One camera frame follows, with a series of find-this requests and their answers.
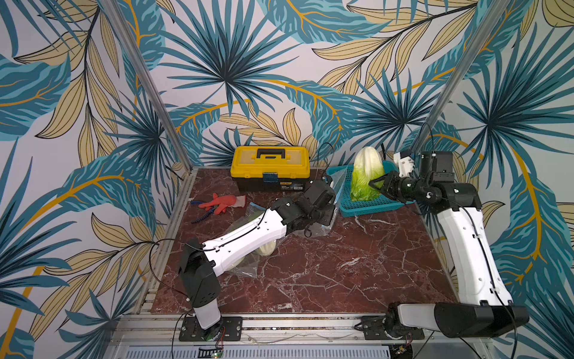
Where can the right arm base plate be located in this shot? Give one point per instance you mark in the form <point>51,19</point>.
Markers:
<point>380,328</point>

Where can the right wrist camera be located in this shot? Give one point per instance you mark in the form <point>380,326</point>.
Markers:
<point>435,166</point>

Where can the clear zipper bag blue seal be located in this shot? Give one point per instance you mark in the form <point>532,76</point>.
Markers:
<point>247,266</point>

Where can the yellow black toolbox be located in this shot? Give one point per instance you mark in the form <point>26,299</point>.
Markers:
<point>264,168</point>

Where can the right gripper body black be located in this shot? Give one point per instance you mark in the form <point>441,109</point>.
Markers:
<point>392,185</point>

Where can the teal plastic basket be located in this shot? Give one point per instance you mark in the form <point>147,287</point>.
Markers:
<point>349,208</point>

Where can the front aluminium rail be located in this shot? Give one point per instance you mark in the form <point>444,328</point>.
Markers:
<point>284,336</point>

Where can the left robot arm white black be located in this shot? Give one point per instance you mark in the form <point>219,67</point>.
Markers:
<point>202,263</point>

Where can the left aluminium frame post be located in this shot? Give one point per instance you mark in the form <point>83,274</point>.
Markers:
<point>120,25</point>

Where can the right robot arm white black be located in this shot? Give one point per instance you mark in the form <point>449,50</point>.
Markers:
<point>485,307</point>

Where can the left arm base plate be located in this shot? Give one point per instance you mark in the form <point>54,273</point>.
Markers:
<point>229,329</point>

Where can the chinese cabbage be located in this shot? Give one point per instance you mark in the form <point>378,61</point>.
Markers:
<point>267,249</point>
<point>368,165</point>

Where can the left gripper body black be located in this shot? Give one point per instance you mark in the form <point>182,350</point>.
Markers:
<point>323,216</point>

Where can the right aluminium frame post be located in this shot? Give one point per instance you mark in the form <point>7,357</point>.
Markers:
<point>495,11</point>

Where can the aluminium frame post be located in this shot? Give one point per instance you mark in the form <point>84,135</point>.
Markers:
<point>495,11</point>
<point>120,25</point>

